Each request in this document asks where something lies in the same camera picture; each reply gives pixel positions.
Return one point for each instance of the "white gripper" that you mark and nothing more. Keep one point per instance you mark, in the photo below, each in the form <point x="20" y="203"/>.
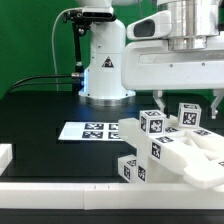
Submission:
<point x="149" y="65"/>

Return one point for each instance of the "small white tagged cube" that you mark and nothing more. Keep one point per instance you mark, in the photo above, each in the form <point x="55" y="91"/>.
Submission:
<point x="189" y="115"/>

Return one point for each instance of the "long white chair back post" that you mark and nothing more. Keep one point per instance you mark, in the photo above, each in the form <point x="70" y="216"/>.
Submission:
<point x="194" y="155"/>

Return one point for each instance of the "white sheet with tags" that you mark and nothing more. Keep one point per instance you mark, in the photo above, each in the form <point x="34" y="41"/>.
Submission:
<point x="89" y="131"/>

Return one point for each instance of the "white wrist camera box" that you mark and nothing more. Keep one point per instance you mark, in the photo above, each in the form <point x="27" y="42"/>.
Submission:
<point x="155" y="26"/>

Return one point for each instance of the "white U-shaped boundary frame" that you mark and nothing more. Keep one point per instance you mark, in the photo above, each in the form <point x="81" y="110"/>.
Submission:
<point x="108" y="196"/>

